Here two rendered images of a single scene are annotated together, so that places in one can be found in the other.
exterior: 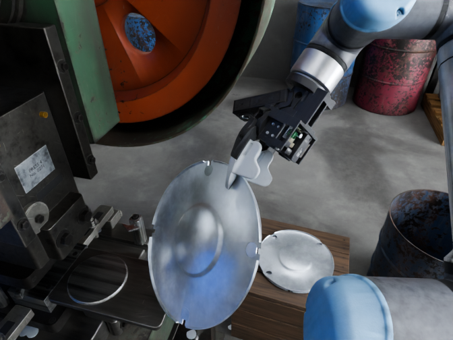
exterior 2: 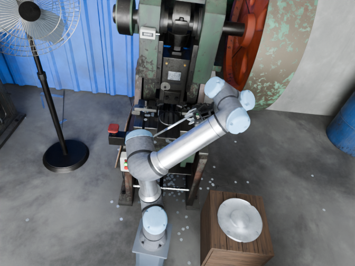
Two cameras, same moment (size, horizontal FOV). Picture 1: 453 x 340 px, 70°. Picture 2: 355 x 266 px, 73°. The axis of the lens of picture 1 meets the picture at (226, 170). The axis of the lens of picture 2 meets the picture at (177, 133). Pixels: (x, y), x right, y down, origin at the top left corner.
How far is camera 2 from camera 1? 0.92 m
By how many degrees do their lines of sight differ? 52
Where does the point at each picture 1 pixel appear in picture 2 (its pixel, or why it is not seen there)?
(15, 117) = (176, 60)
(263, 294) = (211, 204)
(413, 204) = not seen: outside the picture
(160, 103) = not seen: hidden behind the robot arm
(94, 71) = (205, 64)
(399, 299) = (141, 138)
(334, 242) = (264, 244)
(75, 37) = (202, 51)
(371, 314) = (136, 133)
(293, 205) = (314, 243)
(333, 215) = not seen: outside the picture
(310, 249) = (250, 227)
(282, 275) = (225, 212)
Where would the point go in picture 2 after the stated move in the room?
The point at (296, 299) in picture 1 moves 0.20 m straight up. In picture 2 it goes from (214, 221) to (221, 205)
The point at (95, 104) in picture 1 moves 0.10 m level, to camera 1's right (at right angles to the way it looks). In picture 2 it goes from (199, 73) to (205, 83)
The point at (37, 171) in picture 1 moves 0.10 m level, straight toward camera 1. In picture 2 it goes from (174, 76) to (161, 83)
